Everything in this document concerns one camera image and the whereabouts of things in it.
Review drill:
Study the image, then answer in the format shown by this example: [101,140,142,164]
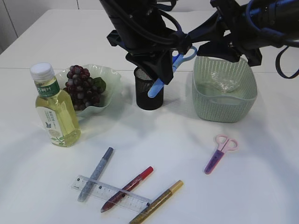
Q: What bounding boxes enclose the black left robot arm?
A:
[100,0,192,84]

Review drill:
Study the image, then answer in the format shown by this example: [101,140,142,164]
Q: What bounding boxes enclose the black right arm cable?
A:
[245,0,299,79]

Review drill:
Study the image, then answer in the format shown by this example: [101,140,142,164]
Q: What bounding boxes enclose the blue scissors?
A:
[148,46,198,98]

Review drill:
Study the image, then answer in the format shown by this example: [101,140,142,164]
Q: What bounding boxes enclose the black mesh pen holder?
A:
[134,67,164,110]

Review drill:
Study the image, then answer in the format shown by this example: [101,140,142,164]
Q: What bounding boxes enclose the purple artificial grape bunch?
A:
[64,65,107,111]

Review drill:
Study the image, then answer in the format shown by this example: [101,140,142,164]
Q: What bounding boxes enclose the clear plastic sheet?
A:
[209,72,240,93]

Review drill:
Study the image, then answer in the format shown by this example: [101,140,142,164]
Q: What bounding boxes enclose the clear plastic ruler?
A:
[71,175,152,213]

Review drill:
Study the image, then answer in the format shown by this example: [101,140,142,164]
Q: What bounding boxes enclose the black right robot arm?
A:
[189,0,299,67]

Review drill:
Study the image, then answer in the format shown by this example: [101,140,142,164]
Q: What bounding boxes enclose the green wavy glass plate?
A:
[56,64,121,118]

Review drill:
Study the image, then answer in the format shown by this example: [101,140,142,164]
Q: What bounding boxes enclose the yellow tea bottle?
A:
[30,63,81,147]

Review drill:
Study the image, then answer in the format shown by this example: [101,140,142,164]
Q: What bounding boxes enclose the red glitter pen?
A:
[100,166,154,213]

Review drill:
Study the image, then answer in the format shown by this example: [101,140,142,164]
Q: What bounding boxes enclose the green woven plastic basket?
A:
[192,56,257,123]

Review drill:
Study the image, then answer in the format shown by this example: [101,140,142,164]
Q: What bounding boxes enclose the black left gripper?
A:
[107,29,191,85]

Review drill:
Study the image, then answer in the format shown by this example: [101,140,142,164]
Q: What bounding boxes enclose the silver glitter pen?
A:
[78,147,114,202]

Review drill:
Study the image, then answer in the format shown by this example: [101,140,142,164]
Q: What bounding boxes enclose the pink purple scissors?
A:
[204,134,238,175]

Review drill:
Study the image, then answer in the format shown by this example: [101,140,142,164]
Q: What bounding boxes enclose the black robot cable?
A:
[102,0,187,47]

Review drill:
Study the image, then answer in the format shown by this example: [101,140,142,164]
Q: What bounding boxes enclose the gold glitter pen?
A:
[129,180,184,224]

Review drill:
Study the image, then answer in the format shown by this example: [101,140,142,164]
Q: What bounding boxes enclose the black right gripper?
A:
[186,0,262,67]

